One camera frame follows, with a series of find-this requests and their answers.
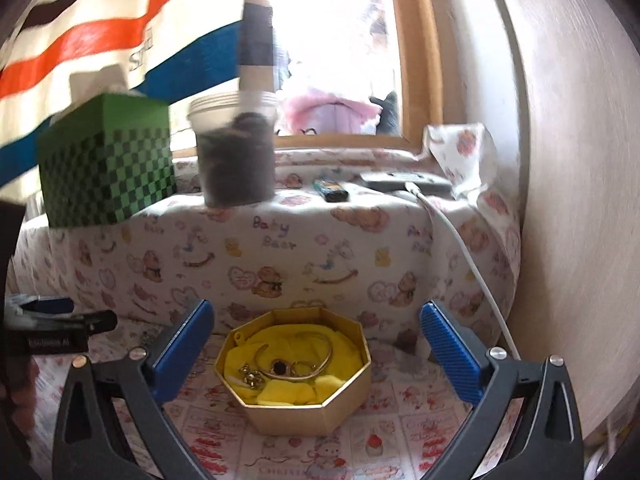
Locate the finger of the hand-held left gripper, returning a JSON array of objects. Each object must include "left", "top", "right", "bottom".
[
  {"left": 27, "top": 310, "right": 118, "bottom": 337},
  {"left": 6, "top": 296, "right": 75, "bottom": 317}
]

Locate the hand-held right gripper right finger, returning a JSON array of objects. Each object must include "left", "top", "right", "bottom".
[{"left": 419, "top": 300, "right": 586, "bottom": 480}]

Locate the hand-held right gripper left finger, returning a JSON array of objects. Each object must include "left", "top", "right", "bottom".
[{"left": 52, "top": 299, "right": 216, "bottom": 480}]

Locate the metal bangle bracelet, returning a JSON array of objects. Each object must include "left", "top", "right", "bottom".
[{"left": 252, "top": 332, "right": 335, "bottom": 382}]

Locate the gold octagonal box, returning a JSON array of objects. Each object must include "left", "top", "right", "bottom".
[{"left": 215, "top": 307, "right": 372, "bottom": 437}]

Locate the person's left hand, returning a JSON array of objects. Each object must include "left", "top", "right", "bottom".
[{"left": 0, "top": 355, "right": 40, "bottom": 413}]

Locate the yellow cloth pouch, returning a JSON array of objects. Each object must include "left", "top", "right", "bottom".
[{"left": 223, "top": 325, "right": 363, "bottom": 407}]

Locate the green checkered tissue box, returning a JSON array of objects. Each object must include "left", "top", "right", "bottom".
[{"left": 37, "top": 92, "right": 177, "bottom": 228}]

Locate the bear print cloth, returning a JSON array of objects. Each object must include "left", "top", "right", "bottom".
[{"left": 5, "top": 122, "right": 523, "bottom": 480}]

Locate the grey power bank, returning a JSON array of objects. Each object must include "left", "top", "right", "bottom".
[{"left": 360, "top": 171, "right": 453, "bottom": 194}]

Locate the plastic jar with dark contents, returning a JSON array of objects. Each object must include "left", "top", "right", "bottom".
[{"left": 187, "top": 91, "right": 278, "bottom": 207}]

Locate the dark lighter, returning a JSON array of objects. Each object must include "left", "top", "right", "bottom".
[{"left": 314, "top": 178, "right": 348, "bottom": 203}]

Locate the light wooden cabinet panel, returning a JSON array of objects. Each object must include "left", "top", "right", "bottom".
[{"left": 480, "top": 0, "right": 640, "bottom": 441}]

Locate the white tissue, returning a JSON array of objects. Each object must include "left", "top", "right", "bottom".
[{"left": 67, "top": 65, "right": 146, "bottom": 111}]

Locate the dark plush toy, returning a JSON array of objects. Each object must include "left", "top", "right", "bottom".
[{"left": 370, "top": 91, "right": 401, "bottom": 136}]

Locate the striped curtain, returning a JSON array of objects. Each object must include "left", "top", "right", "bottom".
[{"left": 0, "top": 0, "right": 276, "bottom": 201}]

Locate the pink fabric item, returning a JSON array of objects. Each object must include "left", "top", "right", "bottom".
[{"left": 282, "top": 87, "right": 381, "bottom": 136}]

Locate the white cable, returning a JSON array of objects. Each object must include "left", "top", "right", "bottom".
[{"left": 406, "top": 182, "right": 521, "bottom": 361}]

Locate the wooden window frame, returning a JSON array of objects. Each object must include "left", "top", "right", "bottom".
[{"left": 172, "top": 0, "right": 446, "bottom": 151}]

